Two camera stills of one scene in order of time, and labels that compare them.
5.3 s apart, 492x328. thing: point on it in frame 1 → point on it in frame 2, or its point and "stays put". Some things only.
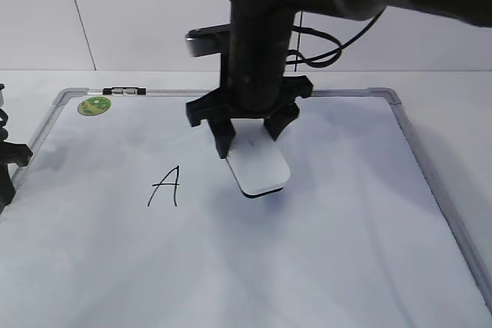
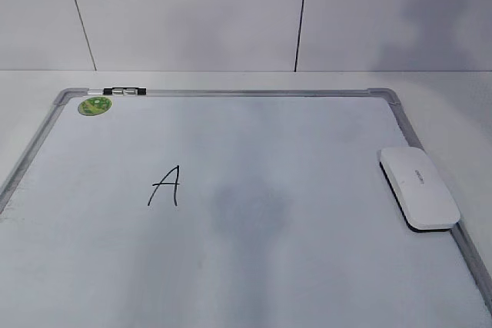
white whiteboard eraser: x=256 y=161 → x=420 y=193
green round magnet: x=94 y=106 stays put
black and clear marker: x=124 y=91 stays put
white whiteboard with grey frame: x=124 y=217 stays put
